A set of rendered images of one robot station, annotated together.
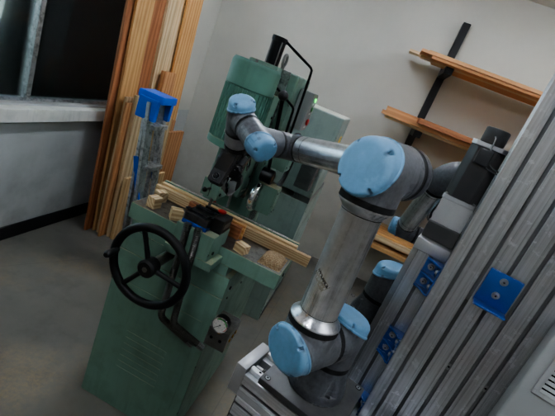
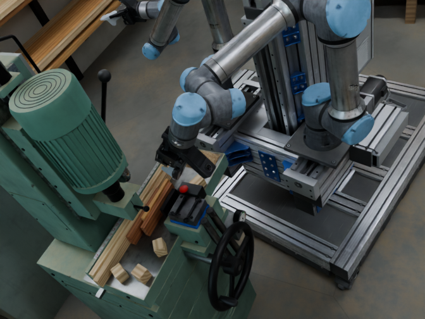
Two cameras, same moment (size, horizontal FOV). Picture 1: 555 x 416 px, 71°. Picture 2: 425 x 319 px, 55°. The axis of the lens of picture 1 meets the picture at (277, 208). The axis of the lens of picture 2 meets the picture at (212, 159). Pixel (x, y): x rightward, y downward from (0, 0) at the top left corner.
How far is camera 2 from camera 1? 118 cm
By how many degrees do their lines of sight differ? 55
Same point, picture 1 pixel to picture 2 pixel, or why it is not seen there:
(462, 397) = not seen: hidden behind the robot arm
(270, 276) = (222, 162)
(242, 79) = (79, 114)
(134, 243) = (169, 304)
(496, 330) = not seen: hidden behind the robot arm
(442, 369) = (323, 56)
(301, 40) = not seen: outside the picture
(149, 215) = (159, 278)
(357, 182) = (359, 25)
